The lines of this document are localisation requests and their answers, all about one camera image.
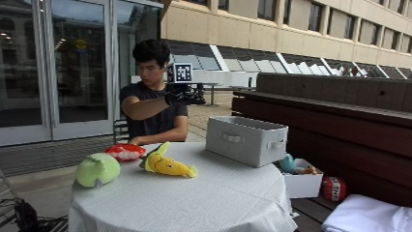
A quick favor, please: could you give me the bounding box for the grey outdoor table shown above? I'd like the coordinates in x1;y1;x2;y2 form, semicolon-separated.
192;81;221;106

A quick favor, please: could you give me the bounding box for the white marker cube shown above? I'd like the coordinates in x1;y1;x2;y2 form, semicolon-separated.
167;62;195;84

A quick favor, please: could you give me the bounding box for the the person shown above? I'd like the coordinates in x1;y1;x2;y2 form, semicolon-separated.
119;39;207;147

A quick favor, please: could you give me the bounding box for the grey fabric storage bin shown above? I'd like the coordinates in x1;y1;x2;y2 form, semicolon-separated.
205;115;289;168

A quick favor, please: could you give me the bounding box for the yellow corn plush toy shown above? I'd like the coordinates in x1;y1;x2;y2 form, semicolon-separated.
137;141;200;179

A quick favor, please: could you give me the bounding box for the red and white plush toy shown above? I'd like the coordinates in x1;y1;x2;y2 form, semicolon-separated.
103;143;148;162

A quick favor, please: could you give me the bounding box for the glass door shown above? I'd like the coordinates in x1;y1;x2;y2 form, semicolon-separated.
0;0;165;148

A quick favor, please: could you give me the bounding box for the teal plush toy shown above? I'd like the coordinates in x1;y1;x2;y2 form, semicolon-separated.
277;153;297;174

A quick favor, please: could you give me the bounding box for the white tablecloth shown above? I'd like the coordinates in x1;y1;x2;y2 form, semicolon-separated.
67;141;299;232

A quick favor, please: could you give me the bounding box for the green cabbage plush toy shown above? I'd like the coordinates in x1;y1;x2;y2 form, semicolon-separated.
75;152;123;189

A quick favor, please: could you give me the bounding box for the brown plush toy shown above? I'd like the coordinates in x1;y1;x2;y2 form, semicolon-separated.
292;165;319;176

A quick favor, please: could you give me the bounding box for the brown wooden bench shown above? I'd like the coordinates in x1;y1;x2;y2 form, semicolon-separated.
231;72;412;232

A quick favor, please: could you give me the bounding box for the white plastic box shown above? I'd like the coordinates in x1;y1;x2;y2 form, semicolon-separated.
281;158;324;199

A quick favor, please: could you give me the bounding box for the red block plush toy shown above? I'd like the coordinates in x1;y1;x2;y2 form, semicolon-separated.
320;176;348;203

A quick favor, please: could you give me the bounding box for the white cloth bundle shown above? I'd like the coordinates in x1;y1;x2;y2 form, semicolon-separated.
320;193;412;232

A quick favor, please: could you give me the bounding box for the black cable bundle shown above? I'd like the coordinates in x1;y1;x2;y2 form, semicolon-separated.
0;197;69;232

